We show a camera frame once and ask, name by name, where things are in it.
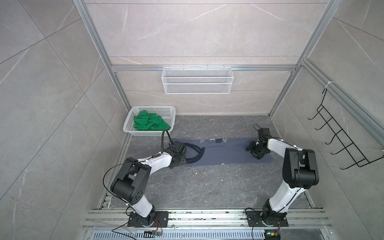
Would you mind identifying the black wire hook rack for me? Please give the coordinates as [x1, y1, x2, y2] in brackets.
[308, 89, 384, 170]

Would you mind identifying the blue-grey tank top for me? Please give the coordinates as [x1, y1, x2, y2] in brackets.
[176, 138, 273, 167]

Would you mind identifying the green tank top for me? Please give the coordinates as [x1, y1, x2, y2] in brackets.
[134, 111, 171, 131]

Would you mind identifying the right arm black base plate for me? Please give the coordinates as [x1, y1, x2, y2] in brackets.
[245, 210, 289, 227]

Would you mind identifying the white plastic laundry basket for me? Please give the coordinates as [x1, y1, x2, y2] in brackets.
[123, 106, 176, 137]

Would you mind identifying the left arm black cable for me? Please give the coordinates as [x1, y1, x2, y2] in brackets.
[160, 129, 174, 154]

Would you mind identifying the white wire mesh shelf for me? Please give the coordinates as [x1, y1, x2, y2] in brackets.
[162, 67, 234, 95]

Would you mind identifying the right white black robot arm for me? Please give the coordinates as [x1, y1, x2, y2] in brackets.
[246, 128, 320, 226]

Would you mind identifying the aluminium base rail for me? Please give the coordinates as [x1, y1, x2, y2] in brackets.
[82, 209, 338, 240]

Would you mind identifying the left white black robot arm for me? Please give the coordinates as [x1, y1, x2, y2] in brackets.
[110, 142, 187, 221]

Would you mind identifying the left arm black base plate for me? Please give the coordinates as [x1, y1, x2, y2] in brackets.
[127, 211, 169, 228]

